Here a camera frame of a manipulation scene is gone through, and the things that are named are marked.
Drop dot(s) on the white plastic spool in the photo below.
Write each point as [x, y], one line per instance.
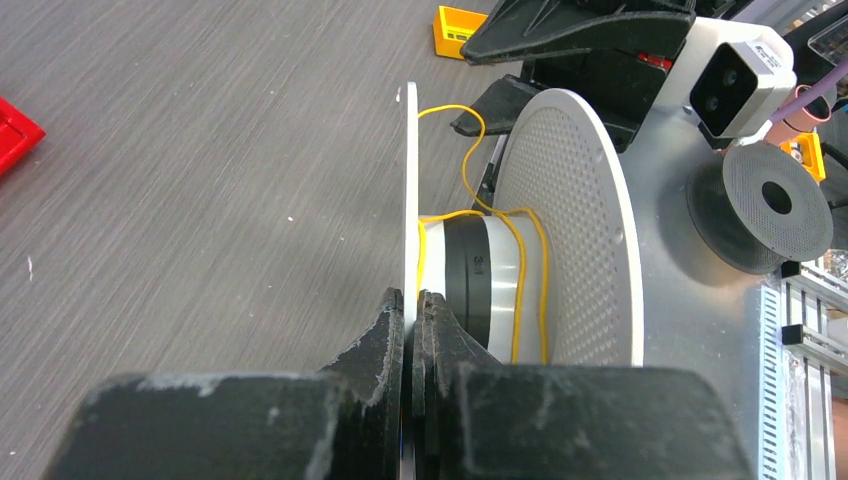
[550, 273]

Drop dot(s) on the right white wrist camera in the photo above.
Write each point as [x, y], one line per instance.
[731, 75]

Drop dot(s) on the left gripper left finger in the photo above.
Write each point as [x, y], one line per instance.
[340, 422]

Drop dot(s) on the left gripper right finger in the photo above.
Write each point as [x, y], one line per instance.
[473, 417]

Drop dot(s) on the small yellow block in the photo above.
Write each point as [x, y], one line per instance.
[452, 27]

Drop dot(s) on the grey spool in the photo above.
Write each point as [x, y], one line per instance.
[756, 207]

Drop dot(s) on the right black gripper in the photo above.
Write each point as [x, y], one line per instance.
[616, 55]

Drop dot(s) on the red bin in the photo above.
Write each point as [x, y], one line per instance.
[19, 135]

